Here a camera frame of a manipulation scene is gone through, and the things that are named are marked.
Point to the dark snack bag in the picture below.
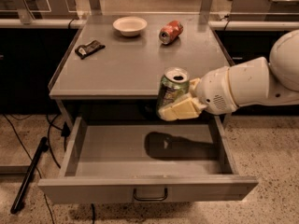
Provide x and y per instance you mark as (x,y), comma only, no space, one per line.
(86,50)

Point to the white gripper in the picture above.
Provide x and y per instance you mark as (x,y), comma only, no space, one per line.
(212,90)

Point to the orange soda can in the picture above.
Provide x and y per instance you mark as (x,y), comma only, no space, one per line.
(170,32)

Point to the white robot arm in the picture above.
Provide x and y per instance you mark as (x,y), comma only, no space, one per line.
(262,81)

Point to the green soda can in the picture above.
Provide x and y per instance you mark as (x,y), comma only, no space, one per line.
(174,83)

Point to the open grey top drawer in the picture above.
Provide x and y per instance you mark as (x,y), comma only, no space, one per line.
(105,161)

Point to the metal drawer handle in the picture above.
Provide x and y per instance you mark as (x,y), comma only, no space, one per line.
(150,194)

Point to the white paper bowl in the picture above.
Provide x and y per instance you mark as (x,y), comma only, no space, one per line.
(130,26)

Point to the black rod on floor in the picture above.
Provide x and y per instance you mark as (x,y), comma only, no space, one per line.
(18,202)

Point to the grey cabinet table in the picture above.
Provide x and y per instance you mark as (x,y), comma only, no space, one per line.
(131,67)

